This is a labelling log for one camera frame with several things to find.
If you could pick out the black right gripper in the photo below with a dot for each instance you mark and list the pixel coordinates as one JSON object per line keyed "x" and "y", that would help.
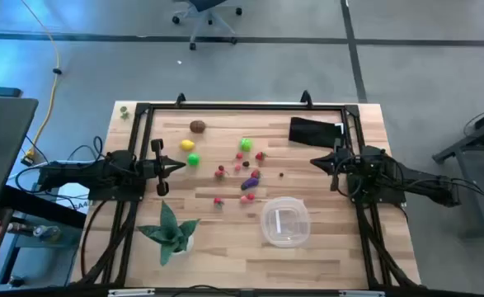
{"x": 342, "y": 161}

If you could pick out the pink round toy fruit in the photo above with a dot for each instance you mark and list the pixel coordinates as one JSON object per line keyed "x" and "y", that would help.
{"x": 237, "y": 167}
{"x": 243, "y": 199}

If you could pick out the bright green toy lime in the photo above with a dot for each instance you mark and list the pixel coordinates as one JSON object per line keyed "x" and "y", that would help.
{"x": 193, "y": 159}

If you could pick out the small red toy cherry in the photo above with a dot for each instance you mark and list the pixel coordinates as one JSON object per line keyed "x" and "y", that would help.
{"x": 239, "y": 156}
{"x": 250, "y": 196}

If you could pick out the white plant pot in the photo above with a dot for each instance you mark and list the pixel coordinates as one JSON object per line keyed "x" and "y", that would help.
{"x": 189, "y": 246}

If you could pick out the black aluminium table frame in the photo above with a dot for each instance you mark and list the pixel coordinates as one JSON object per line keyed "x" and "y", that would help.
{"x": 245, "y": 107}

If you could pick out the red toy strawberry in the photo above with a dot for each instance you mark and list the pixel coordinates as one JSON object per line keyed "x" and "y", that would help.
{"x": 220, "y": 172}
{"x": 218, "y": 201}
{"x": 255, "y": 173}
{"x": 260, "y": 156}

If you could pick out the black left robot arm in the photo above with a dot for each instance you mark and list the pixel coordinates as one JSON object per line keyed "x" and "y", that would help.
{"x": 85, "y": 171}

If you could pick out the purple toy eggplant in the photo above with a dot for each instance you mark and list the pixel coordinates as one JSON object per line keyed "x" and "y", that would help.
{"x": 250, "y": 183}

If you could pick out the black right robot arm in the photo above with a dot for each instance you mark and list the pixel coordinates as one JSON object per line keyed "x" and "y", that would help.
{"x": 410, "y": 175}

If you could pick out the yellow-green toy apple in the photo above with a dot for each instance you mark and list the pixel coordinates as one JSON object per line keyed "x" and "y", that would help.
{"x": 246, "y": 144}

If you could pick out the small green plastic leaf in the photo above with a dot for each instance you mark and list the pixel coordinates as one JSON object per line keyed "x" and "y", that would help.
{"x": 124, "y": 110}

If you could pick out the black caster wheel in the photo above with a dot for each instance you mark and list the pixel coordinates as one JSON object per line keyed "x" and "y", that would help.
{"x": 15, "y": 281}

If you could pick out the black table clamp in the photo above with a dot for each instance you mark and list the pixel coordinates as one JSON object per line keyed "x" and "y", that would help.
{"x": 179, "y": 99}
{"x": 306, "y": 98}

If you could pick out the black desk frame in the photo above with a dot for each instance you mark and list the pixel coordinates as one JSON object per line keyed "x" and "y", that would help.
{"x": 43, "y": 206}

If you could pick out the yellow toy lemon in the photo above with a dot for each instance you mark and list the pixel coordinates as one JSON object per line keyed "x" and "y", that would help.
{"x": 187, "y": 144}

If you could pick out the silver edge bracket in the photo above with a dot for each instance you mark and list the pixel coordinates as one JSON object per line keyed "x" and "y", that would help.
{"x": 361, "y": 293}
{"x": 131, "y": 293}

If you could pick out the black folded cloth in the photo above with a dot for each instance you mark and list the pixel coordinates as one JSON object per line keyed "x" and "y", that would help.
{"x": 313, "y": 132}

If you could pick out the clear plastic tupperware container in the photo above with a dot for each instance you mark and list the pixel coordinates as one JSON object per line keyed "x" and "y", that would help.
{"x": 295, "y": 231}

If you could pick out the white printed paper sheet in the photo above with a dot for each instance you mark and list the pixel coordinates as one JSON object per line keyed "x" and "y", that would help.
{"x": 74, "y": 197}

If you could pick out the green artificial succulent plant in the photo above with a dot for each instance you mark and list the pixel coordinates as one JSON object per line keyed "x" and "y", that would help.
{"x": 169, "y": 231}

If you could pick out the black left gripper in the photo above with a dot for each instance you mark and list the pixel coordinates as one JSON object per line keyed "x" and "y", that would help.
{"x": 153, "y": 169}

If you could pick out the office chair base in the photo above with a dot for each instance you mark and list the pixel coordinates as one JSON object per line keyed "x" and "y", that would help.
{"x": 206, "y": 16}

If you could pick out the brown toy kiwi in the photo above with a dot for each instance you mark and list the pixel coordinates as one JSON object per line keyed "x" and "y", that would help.
{"x": 197, "y": 126}

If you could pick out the grey desk top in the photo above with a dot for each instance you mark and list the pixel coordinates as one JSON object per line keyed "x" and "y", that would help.
{"x": 2, "y": 152}

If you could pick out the metal cylinder parts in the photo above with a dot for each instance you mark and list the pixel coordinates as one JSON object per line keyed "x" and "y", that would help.
{"x": 43, "y": 232}

